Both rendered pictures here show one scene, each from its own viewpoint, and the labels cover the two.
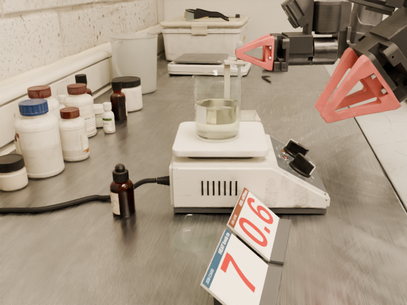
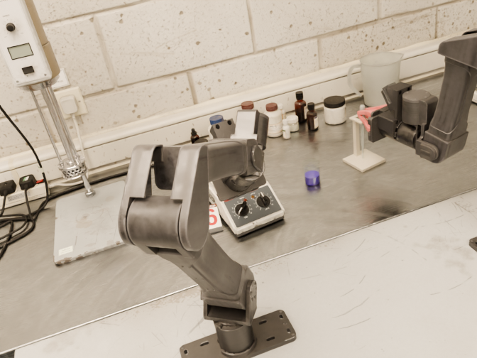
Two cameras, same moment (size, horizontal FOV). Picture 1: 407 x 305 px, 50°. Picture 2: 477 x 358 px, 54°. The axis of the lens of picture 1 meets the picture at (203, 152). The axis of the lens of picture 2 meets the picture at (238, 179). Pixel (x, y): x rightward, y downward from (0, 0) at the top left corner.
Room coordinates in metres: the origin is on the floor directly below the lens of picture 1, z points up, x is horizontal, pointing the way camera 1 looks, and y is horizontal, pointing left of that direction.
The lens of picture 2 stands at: (0.19, -0.96, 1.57)
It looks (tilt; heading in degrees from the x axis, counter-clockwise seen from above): 31 degrees down; 68
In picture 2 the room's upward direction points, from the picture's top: 11 degrees counter-clockwise
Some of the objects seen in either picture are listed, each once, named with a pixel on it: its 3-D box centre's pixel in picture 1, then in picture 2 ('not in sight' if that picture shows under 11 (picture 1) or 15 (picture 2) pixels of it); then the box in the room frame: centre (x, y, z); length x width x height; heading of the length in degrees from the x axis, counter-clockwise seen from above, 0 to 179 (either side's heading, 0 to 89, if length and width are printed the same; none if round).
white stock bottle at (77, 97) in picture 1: (79, 110); (273, 119); (0.82, 0.24, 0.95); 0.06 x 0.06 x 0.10
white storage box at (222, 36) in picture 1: (208, 37); not in sight; (1.81, -0.03, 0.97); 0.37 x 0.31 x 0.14; 169
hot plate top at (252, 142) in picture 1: (220, 137); not in sight; (0.55, -0.02, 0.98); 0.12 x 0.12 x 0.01; 87
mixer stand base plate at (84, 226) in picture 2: not in sight; (93, 218); (0.21, 0.16, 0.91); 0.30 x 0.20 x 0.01; 81
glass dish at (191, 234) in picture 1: (193, 233); not in sight; (0.43, 0.01, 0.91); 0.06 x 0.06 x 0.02
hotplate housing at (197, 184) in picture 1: (239, 167); (240, 193); (0.55, -0.05, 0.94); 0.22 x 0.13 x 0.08; 87
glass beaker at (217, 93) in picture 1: (217, 107); not in sight; (0.55, -0.02, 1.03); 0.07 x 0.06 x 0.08; 176
